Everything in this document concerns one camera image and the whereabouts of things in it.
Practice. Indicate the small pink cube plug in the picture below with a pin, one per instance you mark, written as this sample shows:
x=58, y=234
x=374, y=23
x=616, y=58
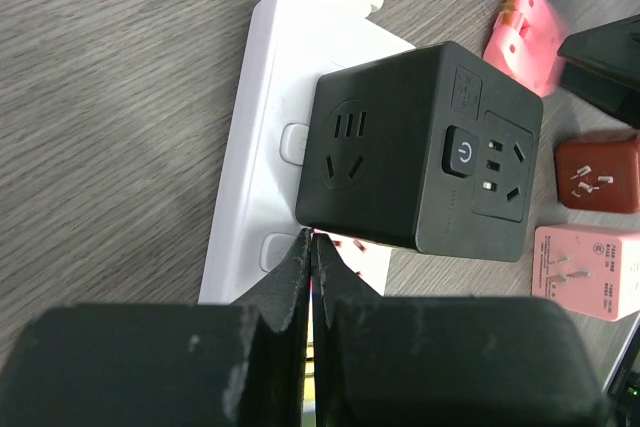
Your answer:
x=524, y=44

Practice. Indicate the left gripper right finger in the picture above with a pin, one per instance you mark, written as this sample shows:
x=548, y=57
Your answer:
x=444, y=361

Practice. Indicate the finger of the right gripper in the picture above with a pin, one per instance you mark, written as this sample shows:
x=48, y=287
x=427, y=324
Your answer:
x=602, y=67

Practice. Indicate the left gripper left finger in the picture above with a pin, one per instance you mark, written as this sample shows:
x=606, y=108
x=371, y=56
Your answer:
x=240, y=364

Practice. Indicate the red fish cube plug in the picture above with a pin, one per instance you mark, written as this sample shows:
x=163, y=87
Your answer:
x=599, y=171

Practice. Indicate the black cube plug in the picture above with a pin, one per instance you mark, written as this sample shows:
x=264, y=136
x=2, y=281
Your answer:
x=431, y=150

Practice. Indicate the white power strip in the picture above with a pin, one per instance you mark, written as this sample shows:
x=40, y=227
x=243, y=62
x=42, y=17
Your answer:
x=290, y=44

